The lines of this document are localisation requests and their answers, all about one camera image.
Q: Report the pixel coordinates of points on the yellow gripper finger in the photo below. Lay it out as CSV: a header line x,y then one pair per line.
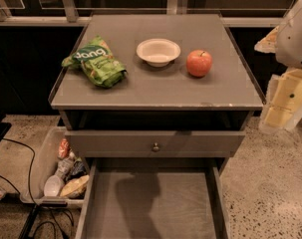
x,y
283,108

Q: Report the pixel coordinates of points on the red apple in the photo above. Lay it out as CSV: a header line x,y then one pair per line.
x,y
198,63

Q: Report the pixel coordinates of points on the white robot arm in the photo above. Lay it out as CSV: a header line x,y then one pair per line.
x,y
285,40

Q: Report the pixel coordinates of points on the grey drawer cabinet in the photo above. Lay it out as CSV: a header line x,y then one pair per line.
x,y
165,98

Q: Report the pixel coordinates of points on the grey top drawer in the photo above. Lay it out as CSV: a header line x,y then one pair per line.
x,y
154,143

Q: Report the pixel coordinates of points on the open grey middle drawer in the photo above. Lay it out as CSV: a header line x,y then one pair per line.
x,y
154,198

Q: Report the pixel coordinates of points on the white bowl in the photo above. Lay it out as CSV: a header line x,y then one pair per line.
x,y
158,52

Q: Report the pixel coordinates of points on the green chip bag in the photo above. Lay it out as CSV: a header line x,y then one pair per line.
x,y
98,63

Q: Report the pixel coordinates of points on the red can in bin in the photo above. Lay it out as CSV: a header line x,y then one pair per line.
x,y
64,149

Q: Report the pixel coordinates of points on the yellow snack bag in bin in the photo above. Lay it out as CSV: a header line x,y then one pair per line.
x,y
75,187

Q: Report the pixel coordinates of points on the white cup in bin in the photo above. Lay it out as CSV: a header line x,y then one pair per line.
x,y
53,186

